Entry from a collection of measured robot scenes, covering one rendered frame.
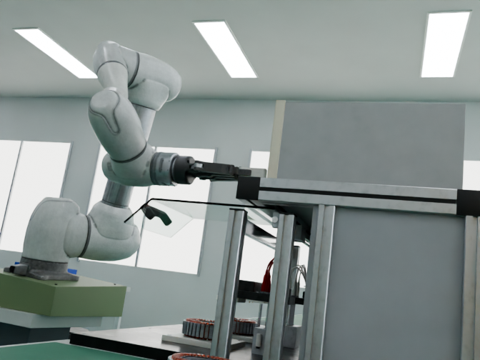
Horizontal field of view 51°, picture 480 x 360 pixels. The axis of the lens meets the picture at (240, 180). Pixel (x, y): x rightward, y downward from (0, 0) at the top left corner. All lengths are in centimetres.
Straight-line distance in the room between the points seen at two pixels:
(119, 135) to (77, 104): 653
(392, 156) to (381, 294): 30
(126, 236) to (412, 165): 113
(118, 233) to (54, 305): 36
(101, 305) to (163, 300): 466
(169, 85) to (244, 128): 468
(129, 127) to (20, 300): 74
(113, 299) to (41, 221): 37
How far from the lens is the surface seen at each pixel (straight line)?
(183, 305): 634
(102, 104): 121
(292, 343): 136
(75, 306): 171
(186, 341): 114
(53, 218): 178
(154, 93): 181
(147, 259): 657
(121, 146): 125
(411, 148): 107
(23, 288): 173
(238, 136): 647
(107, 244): 184
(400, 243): 93
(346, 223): 93
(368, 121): 109
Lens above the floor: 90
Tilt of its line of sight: 12 degrees up
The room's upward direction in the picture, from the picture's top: 8 degrees clockwise
